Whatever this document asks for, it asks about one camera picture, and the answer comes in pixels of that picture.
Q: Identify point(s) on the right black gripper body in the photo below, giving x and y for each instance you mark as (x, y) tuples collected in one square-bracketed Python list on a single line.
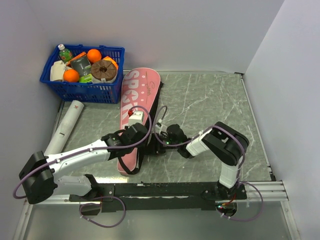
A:
[(161, 149)]

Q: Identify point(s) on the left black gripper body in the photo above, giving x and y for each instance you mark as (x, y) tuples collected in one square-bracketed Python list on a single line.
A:
[(131, 149)]

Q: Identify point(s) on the pink racket bag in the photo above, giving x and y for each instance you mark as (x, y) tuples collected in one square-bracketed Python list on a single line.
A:
[(140, 86)]

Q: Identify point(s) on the blue plastic basket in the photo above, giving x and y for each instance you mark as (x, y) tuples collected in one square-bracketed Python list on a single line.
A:
[(108, 93)]

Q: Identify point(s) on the white shuttlecock tube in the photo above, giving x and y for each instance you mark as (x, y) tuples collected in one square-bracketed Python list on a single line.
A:
[(64, 129)]

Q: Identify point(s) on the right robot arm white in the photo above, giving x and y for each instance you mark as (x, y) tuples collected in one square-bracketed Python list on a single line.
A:
[(227, 144)]

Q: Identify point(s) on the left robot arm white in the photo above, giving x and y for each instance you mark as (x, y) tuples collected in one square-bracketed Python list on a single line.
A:
[(46, 175)]

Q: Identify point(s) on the brown round cake pack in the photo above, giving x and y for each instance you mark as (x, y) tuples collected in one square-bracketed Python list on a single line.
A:
[(103, 72)]

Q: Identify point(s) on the green small box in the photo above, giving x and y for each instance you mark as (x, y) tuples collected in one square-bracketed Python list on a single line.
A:
[(85, 78)]

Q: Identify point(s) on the orange snack box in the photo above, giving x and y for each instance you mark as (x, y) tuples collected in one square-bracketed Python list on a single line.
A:
[(108, 58)]

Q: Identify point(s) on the black product box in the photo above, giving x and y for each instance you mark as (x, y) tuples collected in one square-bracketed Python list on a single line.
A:
[(82, 65)]

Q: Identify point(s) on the orange fruit front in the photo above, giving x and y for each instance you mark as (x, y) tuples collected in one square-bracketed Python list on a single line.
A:
[(71, 76)]

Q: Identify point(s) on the orange fruit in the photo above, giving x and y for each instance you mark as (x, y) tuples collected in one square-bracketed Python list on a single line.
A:
[(94, 55), (71, 76)]

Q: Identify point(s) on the orange fruit rear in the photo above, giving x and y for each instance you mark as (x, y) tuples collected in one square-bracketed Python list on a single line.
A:
[(94, 55)]

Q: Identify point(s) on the orange flat box rear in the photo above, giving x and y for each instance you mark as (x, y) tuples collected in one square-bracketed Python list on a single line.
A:
[(82, 54)]

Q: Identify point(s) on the cream paper bag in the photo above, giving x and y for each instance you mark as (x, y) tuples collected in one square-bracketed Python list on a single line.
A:
[(57, 71)]

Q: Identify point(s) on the green drink bottle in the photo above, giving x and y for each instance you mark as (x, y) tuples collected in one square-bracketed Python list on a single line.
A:
[(64, 53)]

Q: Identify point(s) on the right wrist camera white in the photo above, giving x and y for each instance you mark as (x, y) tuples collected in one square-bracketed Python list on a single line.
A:
[(160, 127)]

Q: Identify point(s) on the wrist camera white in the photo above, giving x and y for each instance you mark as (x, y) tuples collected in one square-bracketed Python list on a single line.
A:
[(135, 116), (160, 127)]

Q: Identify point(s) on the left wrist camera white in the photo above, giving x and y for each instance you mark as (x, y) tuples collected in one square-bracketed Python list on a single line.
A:
[(135, 116)]

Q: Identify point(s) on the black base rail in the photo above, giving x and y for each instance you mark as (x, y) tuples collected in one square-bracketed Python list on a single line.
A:
[(158, 196)]

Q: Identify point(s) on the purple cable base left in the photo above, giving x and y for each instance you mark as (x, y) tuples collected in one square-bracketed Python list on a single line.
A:
[(105, 225)]

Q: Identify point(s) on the purple cable base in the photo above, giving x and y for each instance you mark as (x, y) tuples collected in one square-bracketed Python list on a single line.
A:
[(105, 225), (220, 208)]

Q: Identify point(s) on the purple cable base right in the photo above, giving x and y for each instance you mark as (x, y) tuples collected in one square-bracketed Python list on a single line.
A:
[(220, 208)]

